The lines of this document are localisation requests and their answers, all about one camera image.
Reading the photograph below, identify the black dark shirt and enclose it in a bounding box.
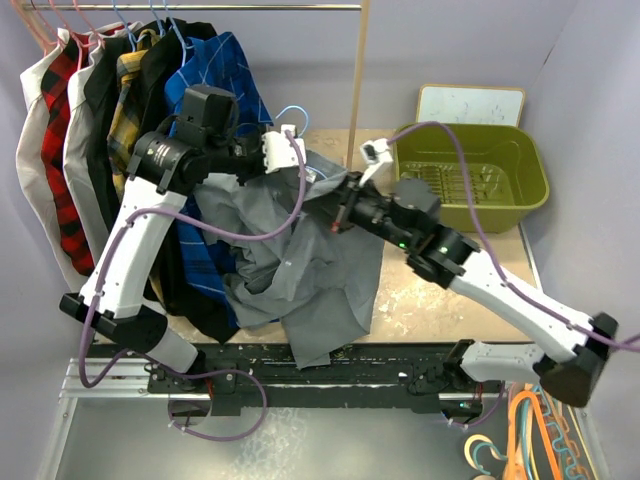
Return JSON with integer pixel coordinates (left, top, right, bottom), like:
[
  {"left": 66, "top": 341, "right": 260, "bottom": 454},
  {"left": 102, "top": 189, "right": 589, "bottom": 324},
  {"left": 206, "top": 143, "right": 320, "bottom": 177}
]
[{"left": 84, "top": 38, "right": 130, "bottom": 231}]

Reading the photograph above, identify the grey shirt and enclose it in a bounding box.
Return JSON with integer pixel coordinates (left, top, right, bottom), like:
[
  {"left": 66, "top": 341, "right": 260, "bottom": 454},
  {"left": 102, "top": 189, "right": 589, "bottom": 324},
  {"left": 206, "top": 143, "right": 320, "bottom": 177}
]
[{"left": 184, "top": 168, "right": 383, "bottom": 369}]

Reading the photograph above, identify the blue plaid shirt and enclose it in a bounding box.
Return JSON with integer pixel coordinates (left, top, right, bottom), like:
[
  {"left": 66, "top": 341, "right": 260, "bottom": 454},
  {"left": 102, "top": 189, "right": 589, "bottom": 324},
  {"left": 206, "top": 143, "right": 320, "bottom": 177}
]
[{"left": 164, "top": 32, "right": 272, "bottom": 330}]

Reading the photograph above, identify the pink hanger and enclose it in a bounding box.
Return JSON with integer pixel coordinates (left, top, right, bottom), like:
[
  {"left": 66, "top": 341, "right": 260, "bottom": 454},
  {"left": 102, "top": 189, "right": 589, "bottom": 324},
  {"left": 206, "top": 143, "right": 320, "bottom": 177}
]
[{"left": 17, "top": 0, "right": 109, "bottom": 61}]

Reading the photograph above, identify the metal clothes rail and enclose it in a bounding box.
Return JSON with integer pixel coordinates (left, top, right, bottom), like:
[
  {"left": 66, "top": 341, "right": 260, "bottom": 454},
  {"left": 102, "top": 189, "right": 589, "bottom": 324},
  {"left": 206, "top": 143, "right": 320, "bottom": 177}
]
[{"left": 18, "top": 2, "right": 364, "bottom": 12}]

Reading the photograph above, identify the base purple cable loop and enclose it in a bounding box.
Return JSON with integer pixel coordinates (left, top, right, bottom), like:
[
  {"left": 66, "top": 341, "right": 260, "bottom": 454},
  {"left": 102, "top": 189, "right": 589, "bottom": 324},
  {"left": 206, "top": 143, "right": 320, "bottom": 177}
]
[{"left": 167, "top": 363, "right": 270, "bottom": 441}]

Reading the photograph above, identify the small whiteboard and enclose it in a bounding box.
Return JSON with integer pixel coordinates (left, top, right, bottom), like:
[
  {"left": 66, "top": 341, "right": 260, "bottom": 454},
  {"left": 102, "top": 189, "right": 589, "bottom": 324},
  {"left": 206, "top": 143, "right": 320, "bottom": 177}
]
[{"left": 416, "top": 84, "right": 526, "bottom": 127}]

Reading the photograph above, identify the olive green plastic bin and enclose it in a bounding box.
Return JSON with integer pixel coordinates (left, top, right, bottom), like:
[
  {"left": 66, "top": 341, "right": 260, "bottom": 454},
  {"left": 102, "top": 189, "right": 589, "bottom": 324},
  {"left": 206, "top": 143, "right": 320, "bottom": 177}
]
[{"left": 393, "top": 124, "right": 549, "bottom": 233}]

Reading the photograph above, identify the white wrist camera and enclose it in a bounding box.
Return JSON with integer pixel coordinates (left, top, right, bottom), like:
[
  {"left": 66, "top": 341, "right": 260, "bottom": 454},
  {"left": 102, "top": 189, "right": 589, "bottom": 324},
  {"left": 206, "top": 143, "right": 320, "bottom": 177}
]
[
  {"left": 359, "top": 138, "right": 393, "bottom": 187},
  {"left": 261, "top": 124, "right": 306, "bottom": 174}
]

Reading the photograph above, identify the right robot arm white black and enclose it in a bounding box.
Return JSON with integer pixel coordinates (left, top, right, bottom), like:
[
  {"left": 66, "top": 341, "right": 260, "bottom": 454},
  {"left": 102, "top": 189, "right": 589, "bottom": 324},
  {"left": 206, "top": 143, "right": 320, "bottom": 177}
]
[{"left": 329, "top": 172, "right": 618, "bottom": 408}]

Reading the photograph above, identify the beige shirt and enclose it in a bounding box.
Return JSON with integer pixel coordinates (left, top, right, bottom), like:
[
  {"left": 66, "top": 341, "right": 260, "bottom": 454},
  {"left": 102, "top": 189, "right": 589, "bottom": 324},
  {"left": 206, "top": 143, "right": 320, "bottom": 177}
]
[{"left": 16, "top": 45, "right": 85, "bottom": 291}]

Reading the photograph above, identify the yellow hanger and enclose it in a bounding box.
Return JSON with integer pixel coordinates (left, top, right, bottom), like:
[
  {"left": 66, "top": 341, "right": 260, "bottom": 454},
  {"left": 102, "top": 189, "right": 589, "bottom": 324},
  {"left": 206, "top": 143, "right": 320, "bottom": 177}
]
[{"left": 533, "top": 387, "right": 600, "bottom": 479}]

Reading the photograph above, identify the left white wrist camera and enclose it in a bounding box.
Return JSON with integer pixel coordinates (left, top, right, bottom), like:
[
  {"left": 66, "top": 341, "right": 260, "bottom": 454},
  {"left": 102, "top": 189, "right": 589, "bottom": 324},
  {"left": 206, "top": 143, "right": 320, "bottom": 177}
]
[{"left": 261, "top": 124, "right": 306, "bottom": 174}]

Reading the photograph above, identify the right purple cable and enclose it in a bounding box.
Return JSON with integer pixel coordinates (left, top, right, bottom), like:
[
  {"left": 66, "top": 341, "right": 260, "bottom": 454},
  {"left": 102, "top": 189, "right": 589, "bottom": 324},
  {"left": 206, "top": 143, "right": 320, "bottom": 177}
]
[{"left": 389, "top": 121, "right": 640, "bottom": 352}]

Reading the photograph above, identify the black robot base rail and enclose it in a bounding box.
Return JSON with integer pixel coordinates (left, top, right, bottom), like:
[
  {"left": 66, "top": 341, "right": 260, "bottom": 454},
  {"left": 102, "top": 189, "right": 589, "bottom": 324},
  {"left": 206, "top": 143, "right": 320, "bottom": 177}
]
[{"left": 90, "top": 343, "right": 501, "bottom": 419}]

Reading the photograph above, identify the yellow plaid shirt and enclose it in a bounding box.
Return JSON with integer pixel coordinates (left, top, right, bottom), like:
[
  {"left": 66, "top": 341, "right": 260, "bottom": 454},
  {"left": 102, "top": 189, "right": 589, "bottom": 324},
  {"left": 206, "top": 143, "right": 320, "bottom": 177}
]
[{"left": 107, "top": 29, "right": 160, "bottom": 203}]

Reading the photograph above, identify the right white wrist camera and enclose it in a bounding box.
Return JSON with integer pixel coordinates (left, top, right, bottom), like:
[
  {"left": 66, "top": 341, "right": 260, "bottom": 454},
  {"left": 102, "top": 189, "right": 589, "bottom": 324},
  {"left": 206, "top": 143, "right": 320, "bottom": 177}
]
[{"left": 359, "top": 138, "right": 393, "bottom": 187}]

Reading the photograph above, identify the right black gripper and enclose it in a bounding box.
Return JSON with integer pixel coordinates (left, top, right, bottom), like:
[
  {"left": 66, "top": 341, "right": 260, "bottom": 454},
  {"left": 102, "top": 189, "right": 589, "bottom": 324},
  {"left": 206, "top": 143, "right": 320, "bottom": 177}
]
[{"left": 302, "top": 170, "right": 416, "bottom": 251}]

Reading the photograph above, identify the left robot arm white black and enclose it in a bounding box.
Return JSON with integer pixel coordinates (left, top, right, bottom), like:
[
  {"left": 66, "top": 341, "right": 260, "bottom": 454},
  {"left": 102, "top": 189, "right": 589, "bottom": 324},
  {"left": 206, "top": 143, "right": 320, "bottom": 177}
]
[{"left": 59, "top": 84, "right": 265, "bottom": 392}]

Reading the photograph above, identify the light blue hanger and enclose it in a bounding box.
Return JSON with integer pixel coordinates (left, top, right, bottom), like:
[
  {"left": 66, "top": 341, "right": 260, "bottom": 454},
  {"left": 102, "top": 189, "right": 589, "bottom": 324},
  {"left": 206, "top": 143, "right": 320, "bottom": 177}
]
[{"left": 274, "top": 104, "right": 331, "bottom": 182}]

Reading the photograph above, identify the wooden clothes rack frame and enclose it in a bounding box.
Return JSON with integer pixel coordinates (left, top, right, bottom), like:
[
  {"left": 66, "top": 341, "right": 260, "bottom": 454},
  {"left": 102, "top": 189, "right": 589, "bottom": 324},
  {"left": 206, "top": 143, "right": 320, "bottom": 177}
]
[{"left": 9, "top": 0, "right": 372, "bottom": 171}]

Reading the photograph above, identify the red plaid shirt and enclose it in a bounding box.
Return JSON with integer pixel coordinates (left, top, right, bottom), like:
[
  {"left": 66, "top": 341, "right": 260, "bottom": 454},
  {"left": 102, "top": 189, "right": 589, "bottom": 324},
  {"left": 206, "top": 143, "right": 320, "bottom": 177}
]
[{"left": 41, "top": 40, "right": 94, "bottom": 276}]

